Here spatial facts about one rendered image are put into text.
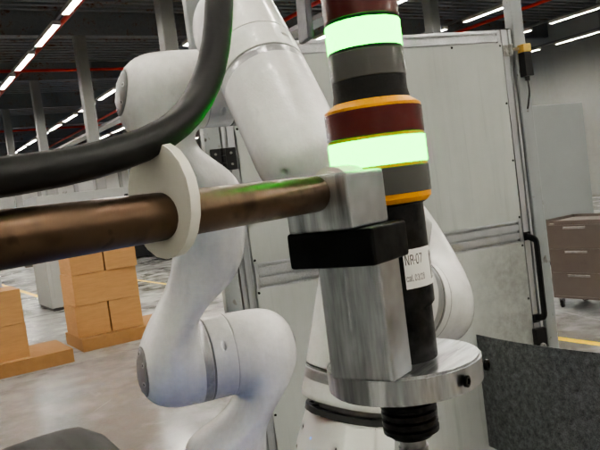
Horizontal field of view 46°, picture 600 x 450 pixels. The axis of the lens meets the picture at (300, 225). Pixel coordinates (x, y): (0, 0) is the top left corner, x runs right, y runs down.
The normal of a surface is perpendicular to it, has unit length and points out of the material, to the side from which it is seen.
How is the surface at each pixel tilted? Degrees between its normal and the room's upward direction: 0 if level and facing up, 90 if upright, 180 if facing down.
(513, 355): 90
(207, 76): 67
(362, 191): 90
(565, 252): 90
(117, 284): 90
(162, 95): 100
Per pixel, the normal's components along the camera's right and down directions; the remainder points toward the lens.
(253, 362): 0.40, 0.11
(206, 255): 0.06, 0.28
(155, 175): -0.56, 0.11
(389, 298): 0.82, -0.07
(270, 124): -0.52, -0.31
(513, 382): -0.88, 0.14
